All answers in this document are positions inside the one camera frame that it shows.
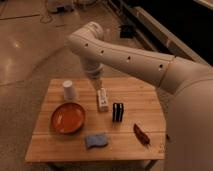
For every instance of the blue sponge cloth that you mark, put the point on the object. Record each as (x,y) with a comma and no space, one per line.
(96,140)

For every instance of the white tube with label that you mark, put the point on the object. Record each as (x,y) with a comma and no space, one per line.
(102,98)

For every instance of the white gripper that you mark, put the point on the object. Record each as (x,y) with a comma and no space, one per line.
(96,83)

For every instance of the black box on floor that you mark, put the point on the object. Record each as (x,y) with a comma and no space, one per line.
(127,31)

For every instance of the orange round plate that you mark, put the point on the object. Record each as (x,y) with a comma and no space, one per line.
(68,118)

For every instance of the white ceramic cup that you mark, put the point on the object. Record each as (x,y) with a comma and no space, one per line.
(69,90)

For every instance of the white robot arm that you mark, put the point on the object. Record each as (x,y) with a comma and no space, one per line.
(189,122)

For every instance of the wooden folding table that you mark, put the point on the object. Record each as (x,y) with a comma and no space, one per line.
(141,107)

